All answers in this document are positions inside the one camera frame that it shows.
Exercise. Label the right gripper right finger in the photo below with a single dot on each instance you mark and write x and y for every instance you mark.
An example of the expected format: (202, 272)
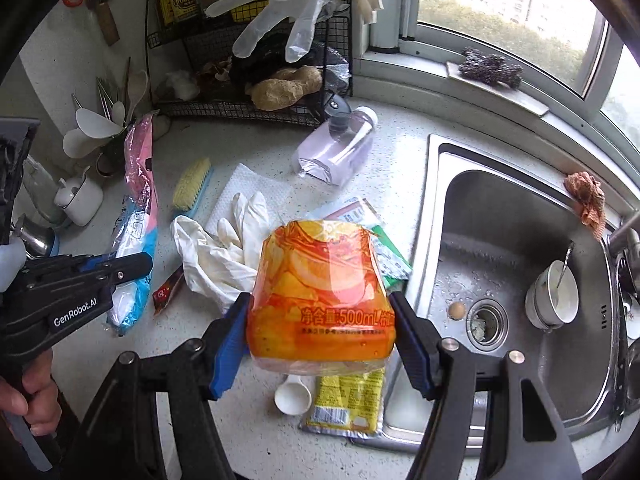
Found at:
(524, 437)

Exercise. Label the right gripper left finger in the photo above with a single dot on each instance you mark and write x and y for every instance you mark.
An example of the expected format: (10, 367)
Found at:
(120, 437)

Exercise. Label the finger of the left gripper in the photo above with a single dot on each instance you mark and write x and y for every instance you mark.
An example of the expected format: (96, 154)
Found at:
(16, 137)
(124, 269)

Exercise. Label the red sauce packet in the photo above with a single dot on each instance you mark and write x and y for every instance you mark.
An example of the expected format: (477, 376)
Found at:
(163, 295)

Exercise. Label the white latex glove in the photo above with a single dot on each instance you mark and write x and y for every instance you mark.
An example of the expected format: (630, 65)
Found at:
(222, 266)

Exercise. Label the orange plastic drink bottle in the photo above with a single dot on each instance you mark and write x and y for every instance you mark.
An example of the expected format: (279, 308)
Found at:
(319, 305)

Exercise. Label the person's left hand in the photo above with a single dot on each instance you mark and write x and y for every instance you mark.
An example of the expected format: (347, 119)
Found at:
(41, 411)

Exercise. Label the pink blue snack bag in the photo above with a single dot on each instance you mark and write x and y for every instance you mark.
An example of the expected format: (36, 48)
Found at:
(136, 228)

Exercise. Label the small steel pot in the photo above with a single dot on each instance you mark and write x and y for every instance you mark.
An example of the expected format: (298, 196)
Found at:
(39, 241)

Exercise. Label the clear glass jar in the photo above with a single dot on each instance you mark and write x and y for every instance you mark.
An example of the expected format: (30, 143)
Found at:
(41, 188)

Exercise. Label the white ceramic condiment jar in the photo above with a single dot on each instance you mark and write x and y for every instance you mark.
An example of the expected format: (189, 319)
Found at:
(79, 197)

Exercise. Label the dark utensil holder cup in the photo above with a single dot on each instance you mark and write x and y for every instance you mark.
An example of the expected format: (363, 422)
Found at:
(111, 159)

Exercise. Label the yellow bristle scrub brush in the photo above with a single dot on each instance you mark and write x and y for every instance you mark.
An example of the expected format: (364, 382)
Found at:
(191, 186)

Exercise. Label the white bowl in sink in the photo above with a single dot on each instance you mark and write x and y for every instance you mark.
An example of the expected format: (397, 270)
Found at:
(552, 301)

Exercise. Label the white paper towel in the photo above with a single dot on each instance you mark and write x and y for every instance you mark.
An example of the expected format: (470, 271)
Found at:
(247, 182)

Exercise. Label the white measuring spoon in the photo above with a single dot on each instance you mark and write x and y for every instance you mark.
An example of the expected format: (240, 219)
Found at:
(293, 397)

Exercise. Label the garlic bulb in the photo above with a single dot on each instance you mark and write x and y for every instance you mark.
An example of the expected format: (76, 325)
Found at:
(179, 85)

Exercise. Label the yellow snack packet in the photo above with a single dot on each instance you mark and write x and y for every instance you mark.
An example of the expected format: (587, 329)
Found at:
(347, 406)

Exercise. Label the stainless steel sink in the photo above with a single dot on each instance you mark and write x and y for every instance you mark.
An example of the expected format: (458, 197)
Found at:
(492, 219)

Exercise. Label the green white packet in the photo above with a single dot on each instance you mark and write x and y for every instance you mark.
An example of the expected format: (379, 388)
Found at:
(393, 266)

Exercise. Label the steel faucet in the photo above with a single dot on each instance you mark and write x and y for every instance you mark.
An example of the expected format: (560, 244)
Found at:
(624, 243)

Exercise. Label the clear purple plastic bottle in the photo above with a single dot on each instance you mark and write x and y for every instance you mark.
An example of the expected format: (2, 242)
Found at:
(338, 148)

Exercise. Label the white medicine box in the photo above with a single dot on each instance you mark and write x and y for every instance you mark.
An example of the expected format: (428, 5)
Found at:
(354, 209)

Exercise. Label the ginger root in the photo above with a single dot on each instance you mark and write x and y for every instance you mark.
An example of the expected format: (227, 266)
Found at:
(285, 88)

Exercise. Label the orange dish rag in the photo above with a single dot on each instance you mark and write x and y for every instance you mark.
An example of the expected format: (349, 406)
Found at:
(590, 199)

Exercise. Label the translucent hanging glove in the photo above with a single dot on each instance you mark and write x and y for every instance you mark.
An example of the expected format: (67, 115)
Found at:
(304, 13)

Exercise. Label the steel wool scourer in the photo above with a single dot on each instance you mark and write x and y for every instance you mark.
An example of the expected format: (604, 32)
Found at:
(490, 69)

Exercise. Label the black wire rack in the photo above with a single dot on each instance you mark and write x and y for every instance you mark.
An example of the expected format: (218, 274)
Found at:
(204, 48)

